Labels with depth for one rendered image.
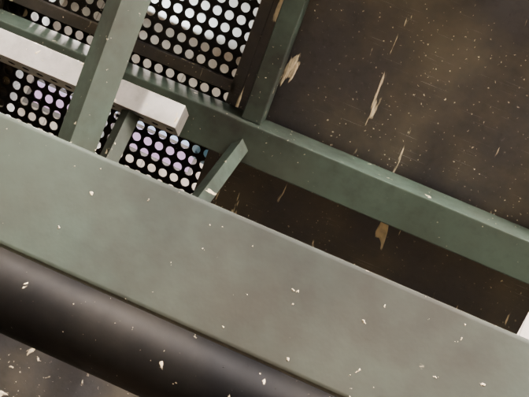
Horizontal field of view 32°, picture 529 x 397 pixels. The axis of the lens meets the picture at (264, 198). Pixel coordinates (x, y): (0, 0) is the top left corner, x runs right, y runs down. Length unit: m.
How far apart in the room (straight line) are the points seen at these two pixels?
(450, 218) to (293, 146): 0.33
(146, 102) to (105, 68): 0.15
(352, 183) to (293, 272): 1.09
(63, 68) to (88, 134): 0.19
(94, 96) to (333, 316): 0.73
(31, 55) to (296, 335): 0.94
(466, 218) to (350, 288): 1.10
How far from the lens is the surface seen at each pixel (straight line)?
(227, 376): 1.26
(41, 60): 1.49
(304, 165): 1.75
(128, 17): 1.30
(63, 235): 0.68
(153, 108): 1.43
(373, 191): 1.74
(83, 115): 1.30
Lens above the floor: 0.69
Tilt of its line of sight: 10 degrees up
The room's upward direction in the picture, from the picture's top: 24 degrees clockwise
